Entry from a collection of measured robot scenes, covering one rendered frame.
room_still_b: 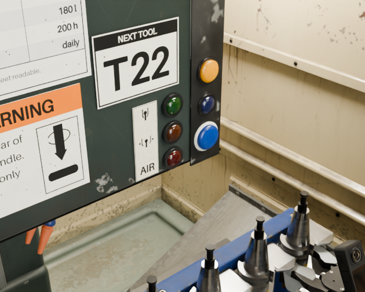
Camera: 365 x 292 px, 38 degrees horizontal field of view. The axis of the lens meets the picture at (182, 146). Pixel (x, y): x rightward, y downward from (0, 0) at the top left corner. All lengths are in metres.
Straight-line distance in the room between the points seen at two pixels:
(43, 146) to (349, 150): 1.04
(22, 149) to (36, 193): 0.05
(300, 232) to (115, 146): 0.52
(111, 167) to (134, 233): 1.51
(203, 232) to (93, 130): 1.24
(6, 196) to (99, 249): 1.51
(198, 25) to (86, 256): 1.50
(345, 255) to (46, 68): 0.62
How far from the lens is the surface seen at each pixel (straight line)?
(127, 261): 1.93
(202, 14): 0.55
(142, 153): 0.56
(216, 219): 1.74
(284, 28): 1.44
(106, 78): 0.50
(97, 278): 1.88
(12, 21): 0.45
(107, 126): 0.52
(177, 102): 0.56
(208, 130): 0.60
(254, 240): 0.90
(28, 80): 0.46
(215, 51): 0.58
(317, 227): 1.07
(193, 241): 1.72
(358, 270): 0.95
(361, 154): 1.40
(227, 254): 0.97
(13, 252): 1.44
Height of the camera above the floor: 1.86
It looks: 29 degrees down
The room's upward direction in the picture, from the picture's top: straight up
